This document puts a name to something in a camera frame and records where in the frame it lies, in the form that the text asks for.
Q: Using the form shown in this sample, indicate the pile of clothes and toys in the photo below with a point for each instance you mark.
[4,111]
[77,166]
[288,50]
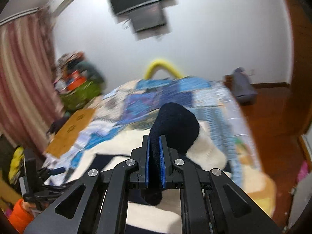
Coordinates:
[73,70]

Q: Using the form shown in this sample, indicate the brown cardboard sheet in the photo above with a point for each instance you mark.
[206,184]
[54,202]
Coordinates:
[63,133]

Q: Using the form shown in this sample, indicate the yellow foam arch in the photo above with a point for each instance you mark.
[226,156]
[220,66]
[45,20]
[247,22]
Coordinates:
[160,64]

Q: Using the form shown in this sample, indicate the yellow bag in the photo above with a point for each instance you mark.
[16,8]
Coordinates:
[16,165]

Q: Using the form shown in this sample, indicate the grey bag on floor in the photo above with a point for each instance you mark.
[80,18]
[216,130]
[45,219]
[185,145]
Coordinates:
[242,88]

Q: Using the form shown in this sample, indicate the black and cream striped sweater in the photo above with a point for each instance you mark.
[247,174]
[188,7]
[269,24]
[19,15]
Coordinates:
[156,210]

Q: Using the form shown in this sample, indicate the yellow orange blanket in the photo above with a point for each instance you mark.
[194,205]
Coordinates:
[260,188]

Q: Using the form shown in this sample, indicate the pink slipper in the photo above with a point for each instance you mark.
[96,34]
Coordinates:
[303,172]

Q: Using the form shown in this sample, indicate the pink striped curtain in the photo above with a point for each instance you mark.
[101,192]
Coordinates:
[29,101]

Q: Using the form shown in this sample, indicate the green storage basket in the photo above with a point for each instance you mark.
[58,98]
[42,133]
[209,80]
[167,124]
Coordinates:
[79,97]

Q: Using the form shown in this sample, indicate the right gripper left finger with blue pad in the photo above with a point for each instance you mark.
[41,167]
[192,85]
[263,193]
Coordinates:
[98,201]

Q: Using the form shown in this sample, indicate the blue patchwork bedspread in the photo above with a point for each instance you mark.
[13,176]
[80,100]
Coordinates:
[122,117]

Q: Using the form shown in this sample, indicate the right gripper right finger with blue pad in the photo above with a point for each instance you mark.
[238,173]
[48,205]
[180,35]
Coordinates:
[210,201]

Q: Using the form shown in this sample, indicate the orange sleeved left forearm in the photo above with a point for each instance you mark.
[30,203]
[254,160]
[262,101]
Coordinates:
[21,216]

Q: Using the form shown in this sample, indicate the white storage box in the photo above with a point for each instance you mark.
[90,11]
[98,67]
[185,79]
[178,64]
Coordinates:
[301,198]

